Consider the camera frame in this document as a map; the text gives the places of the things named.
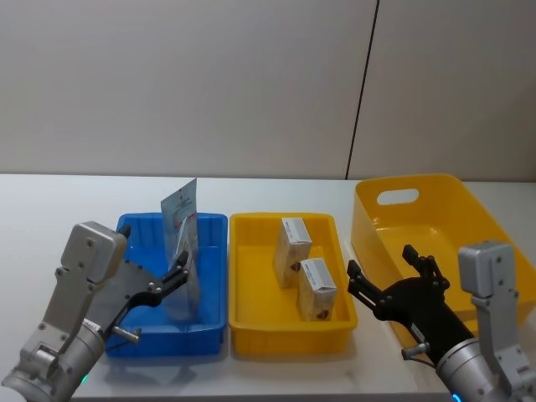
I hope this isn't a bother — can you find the left gripper cable with plug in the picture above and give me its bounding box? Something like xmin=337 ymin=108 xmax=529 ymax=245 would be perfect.
xmin=100 ymin=326 xmax=142 ymax=349

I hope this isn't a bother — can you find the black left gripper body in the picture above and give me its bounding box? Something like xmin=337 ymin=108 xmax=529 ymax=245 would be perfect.
xmin=85 ymin=258 xmax=165 ymax=337

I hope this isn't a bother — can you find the gripper cable with plug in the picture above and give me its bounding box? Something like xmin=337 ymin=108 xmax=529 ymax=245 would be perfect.
xmin=400 ymin=340 xmax=437 ymax=368
xmin=100 ymin=326 xmax=142 ymax=349

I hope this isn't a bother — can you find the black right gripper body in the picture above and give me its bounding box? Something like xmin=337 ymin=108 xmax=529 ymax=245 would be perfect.
xmin=372 ymin=275 xmax=477 ymax=364

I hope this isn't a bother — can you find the cream carton box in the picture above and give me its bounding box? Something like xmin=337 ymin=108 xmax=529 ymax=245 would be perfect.
xmin=296 ymin=256 xmax=337 ymax=323
xmin=273 ymin=216 xmax=313 ymax=290

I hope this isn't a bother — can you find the right gripper cable with plug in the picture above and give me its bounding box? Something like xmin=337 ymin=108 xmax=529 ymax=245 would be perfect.
xmin=400 ymin=340 xmax=437 ymax=368

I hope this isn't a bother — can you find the blue plastic bin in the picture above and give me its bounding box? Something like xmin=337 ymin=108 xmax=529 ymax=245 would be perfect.
xmin=104 ymin=211 xmax=229 ymax=359

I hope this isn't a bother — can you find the silver foil pouch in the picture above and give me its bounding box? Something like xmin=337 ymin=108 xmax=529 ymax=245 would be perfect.
xmin=160 ymin=178 xmax=203 ymax=324

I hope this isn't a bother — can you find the yellow basket with handle hole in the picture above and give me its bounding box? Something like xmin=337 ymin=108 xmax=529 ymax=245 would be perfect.
xmin=350 ymin=173 xmax=536 ymax=349

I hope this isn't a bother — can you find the shallow yellow plastic tray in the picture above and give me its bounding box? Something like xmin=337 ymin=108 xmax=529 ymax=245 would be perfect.
xmin=228 ymin=211 xmax=359 ymax=359

